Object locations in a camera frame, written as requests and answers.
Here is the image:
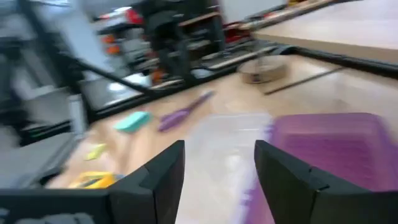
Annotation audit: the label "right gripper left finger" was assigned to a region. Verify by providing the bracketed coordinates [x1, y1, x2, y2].
[107, 139, 187, 224]

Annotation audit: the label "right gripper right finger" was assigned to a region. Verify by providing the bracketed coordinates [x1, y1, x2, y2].
[254, 139, 373, 224]

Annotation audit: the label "purple perforated plastic lid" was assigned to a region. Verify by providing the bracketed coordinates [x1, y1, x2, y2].
[242, 112, 398, 224]

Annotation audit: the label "yellow green crayon box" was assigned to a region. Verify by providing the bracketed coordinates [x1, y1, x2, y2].
[68, 170, 121, 190]

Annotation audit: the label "small yellow eraser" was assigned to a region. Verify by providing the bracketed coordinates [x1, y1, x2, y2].
[83, 142, 108, 162]

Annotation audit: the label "teal sticky note pad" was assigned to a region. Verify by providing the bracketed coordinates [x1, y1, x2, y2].
[113, 111, 153, 134]

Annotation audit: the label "clear plastic box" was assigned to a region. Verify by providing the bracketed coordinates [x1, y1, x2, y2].
[183, 113, 274, 224]

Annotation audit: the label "white shade table lamp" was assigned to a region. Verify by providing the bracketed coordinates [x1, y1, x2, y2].
[238, 55, 289, 85]

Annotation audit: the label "wooden shelf black legs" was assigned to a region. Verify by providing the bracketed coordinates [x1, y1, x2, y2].
[253, 0, 398, 78]

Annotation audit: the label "black metal table frame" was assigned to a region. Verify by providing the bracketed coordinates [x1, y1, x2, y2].
[77, 46, 299, 124]

